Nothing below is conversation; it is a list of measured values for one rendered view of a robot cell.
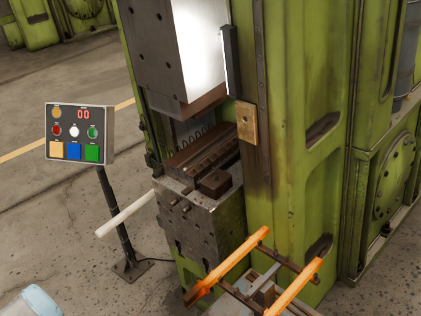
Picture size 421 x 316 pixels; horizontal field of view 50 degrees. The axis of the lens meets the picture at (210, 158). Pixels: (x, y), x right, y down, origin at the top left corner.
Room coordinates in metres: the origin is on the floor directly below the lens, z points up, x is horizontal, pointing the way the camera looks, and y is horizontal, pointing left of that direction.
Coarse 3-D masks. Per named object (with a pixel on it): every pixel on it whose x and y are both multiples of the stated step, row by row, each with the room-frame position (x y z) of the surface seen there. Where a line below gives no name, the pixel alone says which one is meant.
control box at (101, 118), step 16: (48, 112) 1.95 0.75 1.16; (64, 112) 1.92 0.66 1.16; (80, 112) 1.89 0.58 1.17; (96, 112) 1.86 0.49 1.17; (112, 112) 1.89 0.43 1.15; (48, 128) 1.92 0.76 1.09; (64, 128) 1.89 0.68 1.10; (80, 128) 1.85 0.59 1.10; (96, 128) 1.82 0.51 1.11; (112, 128) 1.85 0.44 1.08; (48, 144) 1.88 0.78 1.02; (64, 144) 1.85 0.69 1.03; (96, 144) 1.79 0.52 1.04; (112, 144) 1.82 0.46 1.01; (64, 160) 1.82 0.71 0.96; (80, 160) 1.78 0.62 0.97; (112, 160) 1.79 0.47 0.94
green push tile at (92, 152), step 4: (88, 148) 1.79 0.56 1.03; (92, 148) 1.78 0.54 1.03; (96, 148) 1.77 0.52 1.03; (88, 152) 1.78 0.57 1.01; (92, 152) 1.77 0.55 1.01; (96, 152) 1.76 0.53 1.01; (88, 156) 1.77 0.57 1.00; (92, 156) 1.76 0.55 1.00; (96, 156) 1.75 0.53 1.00; (88, 160) 1.76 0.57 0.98; (92, 160) 1.75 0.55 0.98; (96, 160) 1.75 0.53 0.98
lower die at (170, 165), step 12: (216, 132) 1.82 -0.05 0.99; (192, 144) 1.76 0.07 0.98; (204, 144) 1.73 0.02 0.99; (228, 144) 1.70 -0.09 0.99; (180, 156) 1.67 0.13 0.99; (192, 156) 1.64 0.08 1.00; (204, 156) 1.63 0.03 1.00; (216, 156) 1.62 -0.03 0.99; (168, 168) 1.62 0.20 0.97; (192, 168) 1.56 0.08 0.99; (204, 168) 1.55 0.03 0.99; (180, 180) 1.57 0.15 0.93; (192, 180) 1.51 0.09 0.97
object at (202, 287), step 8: (256, 232) 1.17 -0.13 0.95; (264, 232) 1.17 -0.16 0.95; (248, 240) 1.14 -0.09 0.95; (256, 240) 1.13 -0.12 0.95; (240, 248) 1.10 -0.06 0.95; (248, 248) 1.10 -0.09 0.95; (232, 256) 1.07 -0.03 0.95; (240, 256) 1.07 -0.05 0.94; (224, 264) 1.04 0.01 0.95; (232, 264) 1.05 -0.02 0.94; (216, 272) 1.01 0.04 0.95; (224, 272) 1.02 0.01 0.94; (200, 280) 0.98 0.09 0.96; (208, 280) 0.98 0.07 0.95; (216, 280) 0.99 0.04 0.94; (192, 288) 0.95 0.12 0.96; (200, 288) 0.95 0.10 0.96; (208, 288) 0.95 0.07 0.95; (184, 296) 0.93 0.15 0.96; (192, 296) 0.92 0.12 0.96; (200, 296) 0.95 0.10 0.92; (184, 304) 0.92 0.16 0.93; (192, 304) 0.92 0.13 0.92
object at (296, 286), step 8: (312, 264) 0.99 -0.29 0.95; (320, 264) 0.99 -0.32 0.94; (304, 272) 0.96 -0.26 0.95; (312, 272) 0.95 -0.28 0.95; (296, 280) 0.93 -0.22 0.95; (304, 280) 0.93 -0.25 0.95; (288, 288) 0.90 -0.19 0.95; (296, 288) 0.90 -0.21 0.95; (280, 296) 0.88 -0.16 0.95; (288, 296) 0.88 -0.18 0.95; (280, 304) 0.85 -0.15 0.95; (272, 312) 0.83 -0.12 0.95; (280, 312) 0.83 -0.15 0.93
